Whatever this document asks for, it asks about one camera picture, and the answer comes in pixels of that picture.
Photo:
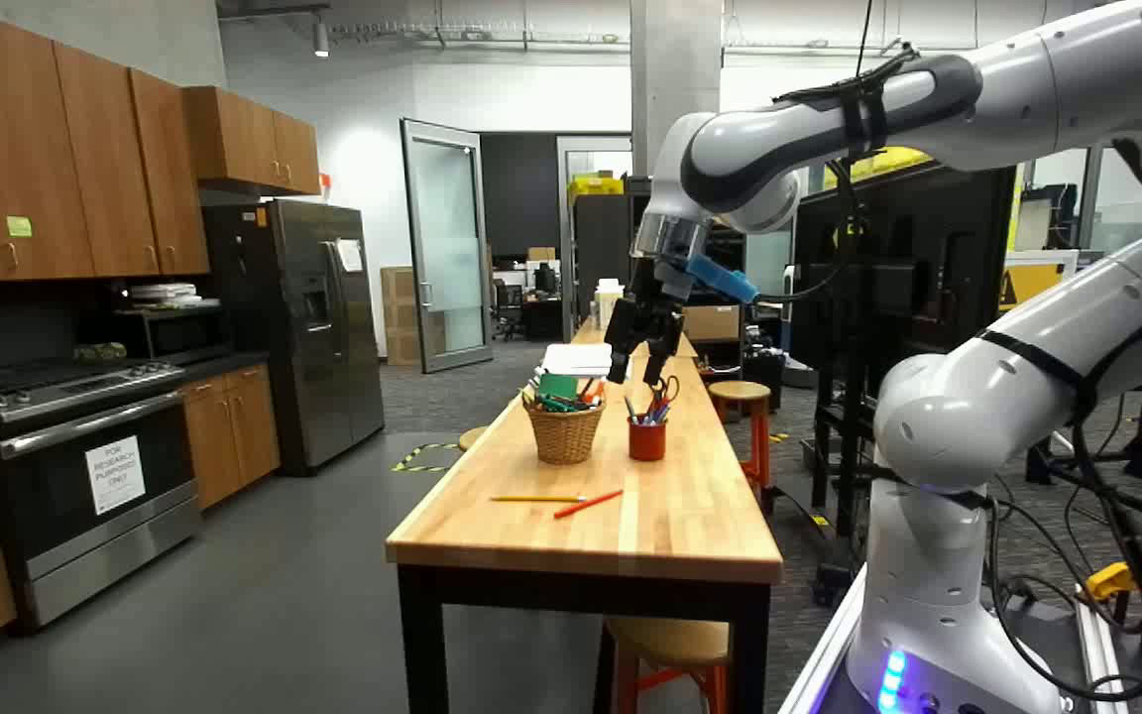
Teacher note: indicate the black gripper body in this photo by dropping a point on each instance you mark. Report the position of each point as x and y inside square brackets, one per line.
[649, 303]

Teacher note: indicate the orange-red pen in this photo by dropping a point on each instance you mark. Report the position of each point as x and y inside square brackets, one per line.
[593, 501]

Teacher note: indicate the yellow pencil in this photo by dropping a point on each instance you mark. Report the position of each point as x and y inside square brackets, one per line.
[533, 499]

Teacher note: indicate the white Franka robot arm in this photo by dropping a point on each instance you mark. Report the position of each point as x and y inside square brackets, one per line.
[994, 400]

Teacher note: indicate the aluminium robot base platform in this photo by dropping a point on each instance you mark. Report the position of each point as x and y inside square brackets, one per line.
[818, 660]

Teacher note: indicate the bunch of coloured markers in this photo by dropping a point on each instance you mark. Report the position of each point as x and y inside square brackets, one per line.
[653, 402]

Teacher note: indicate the white paper stack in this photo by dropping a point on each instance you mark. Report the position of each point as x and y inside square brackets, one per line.
[575, 357]

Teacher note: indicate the green paper packets bundle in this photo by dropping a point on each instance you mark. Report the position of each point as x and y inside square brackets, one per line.
[556, 389]

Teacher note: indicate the red mug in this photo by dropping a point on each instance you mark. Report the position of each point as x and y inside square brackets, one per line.
[649, 443]

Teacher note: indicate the round wooden stool red legs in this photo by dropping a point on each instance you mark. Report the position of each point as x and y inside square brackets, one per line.
[744, 389]
[671, 646]

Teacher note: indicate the wicker basket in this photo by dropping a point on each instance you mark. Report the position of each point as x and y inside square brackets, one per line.
[563, 435]

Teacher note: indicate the wooden table black legs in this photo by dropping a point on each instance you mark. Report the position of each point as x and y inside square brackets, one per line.
[596, 528]

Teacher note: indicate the concrete column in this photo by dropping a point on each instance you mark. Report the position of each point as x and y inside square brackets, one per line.
[675, 81]

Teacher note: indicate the yellow plastic case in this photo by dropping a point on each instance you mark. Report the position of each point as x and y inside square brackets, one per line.
[883, 163]

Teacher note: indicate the white paper on refrigerator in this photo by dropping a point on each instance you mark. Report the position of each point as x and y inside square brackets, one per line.
[350, 256]

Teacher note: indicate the stainless steel refrigerator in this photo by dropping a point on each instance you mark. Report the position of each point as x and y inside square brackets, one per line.
[306, 343]

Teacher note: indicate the brown base cabinet by refrigerator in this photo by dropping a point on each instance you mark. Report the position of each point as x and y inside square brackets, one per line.
[235, 430]

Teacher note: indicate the brown cabinet above refrigerator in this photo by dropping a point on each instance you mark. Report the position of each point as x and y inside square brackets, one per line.
[246, 141]

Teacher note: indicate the microwave oven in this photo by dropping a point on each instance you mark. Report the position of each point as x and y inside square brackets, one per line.
[168, 326]

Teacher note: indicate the yellow clamp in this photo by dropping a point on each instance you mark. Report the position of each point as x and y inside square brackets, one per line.
[1107, 581]

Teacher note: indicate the white notice on oven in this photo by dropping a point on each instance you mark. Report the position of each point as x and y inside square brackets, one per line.
[114, 472]

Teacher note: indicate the stainless steel oven range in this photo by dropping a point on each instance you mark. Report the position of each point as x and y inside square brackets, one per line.
[79, 528]

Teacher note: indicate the green sticky note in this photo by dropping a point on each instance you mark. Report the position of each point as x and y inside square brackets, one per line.
[16, 228]

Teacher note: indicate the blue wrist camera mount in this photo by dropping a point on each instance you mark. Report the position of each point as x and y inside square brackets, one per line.
[724, 279]

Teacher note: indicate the glass door grey frame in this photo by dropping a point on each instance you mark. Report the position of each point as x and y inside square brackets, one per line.
[444, 245]

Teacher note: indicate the long brown wall cabinets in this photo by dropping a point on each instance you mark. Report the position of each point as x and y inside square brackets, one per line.
[58, 160]

